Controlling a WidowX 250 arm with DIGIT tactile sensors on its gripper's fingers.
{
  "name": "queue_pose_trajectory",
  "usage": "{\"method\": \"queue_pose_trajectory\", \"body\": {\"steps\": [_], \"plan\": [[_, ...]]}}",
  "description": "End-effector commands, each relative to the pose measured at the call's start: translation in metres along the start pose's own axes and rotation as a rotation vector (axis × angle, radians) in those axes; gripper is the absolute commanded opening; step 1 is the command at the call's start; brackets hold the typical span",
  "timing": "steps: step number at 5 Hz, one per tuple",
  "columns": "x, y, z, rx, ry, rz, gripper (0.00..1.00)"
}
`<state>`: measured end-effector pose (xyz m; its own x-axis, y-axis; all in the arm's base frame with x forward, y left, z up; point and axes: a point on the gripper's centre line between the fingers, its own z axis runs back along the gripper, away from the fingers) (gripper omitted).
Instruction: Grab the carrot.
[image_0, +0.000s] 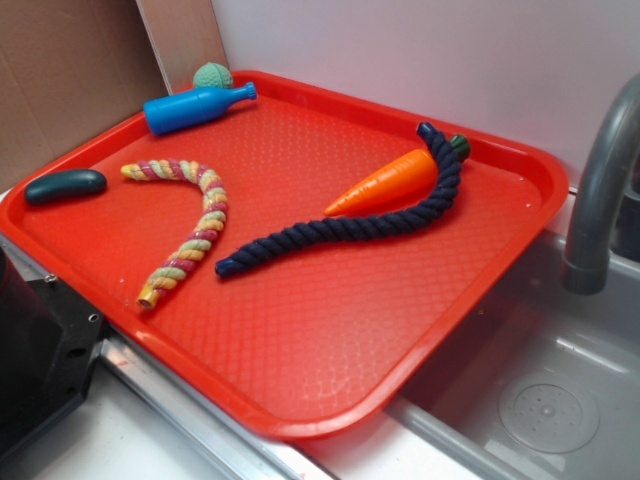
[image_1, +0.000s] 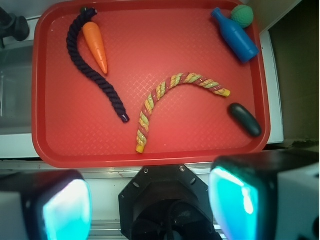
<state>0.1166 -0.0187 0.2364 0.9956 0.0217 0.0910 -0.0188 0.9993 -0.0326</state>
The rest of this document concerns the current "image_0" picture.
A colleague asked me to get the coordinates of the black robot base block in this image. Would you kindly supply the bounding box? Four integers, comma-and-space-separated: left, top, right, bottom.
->
1, 252, 105, 463

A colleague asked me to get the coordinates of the orange toy carrot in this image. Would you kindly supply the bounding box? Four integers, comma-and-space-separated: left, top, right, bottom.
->
324, 135, 471, 217

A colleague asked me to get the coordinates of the red plastic tray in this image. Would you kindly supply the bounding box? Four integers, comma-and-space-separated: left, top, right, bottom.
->
1, 71, 568, 440

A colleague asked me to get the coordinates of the green textured ball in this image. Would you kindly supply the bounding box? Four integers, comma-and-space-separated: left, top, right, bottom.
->
193, 62, 234, 89

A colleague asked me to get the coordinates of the blue toy bottle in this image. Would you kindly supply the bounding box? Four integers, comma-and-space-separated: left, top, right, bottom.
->
143, 82, 257, 135

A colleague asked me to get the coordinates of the light wooden board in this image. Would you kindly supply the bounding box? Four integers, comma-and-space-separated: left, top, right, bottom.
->
136, 0, 228, 94

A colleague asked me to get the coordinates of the dark green toy cucumber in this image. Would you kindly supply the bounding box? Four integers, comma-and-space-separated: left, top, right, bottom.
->
24, 169, 107, 205

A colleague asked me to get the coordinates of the grey toy sink basin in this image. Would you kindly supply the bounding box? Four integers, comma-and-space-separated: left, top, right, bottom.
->
388, 233, 639, 479

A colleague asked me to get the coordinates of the grey toy faucet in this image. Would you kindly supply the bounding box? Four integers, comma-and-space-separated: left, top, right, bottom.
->
561, 76, 639, 295

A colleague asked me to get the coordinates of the brown cardboard panel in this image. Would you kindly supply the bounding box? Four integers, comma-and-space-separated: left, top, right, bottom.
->
1, 1, 165, 190

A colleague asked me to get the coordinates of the dark blue rope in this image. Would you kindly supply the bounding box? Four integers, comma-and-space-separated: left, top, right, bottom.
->
215, 121, 463, 279

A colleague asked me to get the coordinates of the multicolour pastel rope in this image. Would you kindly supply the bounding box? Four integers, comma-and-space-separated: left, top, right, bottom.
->
120, 158, 229, 311

